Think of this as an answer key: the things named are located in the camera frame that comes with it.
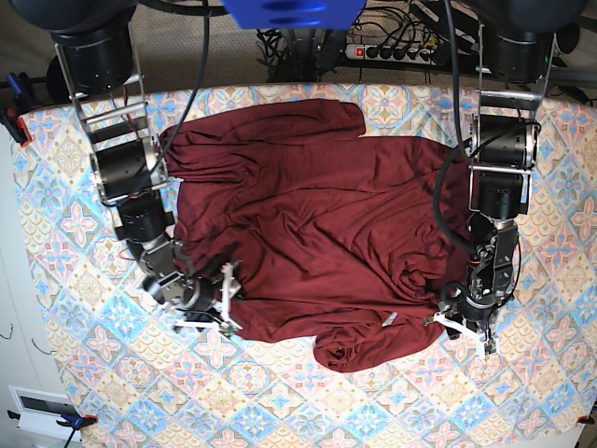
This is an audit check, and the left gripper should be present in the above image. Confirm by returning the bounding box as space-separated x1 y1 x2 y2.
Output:
440 282 500 327

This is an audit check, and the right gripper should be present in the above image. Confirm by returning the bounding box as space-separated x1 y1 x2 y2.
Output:
144 275 222 320

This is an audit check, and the dark red t-shirt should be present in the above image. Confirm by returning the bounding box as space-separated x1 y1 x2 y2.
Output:
160 100 467 372

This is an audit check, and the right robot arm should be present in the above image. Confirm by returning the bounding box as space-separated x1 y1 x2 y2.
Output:
10 1 217 326

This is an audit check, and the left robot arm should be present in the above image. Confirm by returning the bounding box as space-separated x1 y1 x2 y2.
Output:
433 1 556 338

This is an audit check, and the blue orange clamp lower left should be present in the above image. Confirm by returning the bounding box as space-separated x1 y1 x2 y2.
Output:
7 411 98 447

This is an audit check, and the blue orange clamp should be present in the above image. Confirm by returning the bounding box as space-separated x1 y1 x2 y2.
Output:
7 411 98 447
1 72 32 147

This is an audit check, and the orange clamp lower right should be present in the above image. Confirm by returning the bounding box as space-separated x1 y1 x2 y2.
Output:
576 415 596 426

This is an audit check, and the white power strip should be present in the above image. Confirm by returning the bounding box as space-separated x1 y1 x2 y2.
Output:
344 44 436 65

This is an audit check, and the blue orange clamp upper left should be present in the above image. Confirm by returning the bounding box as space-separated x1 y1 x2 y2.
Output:
1 72 32 147

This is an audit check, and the white wall outlet box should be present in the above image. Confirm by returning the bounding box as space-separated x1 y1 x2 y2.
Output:
8 385 76 441

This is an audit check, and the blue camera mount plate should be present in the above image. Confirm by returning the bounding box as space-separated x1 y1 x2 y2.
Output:
222 0 366 30

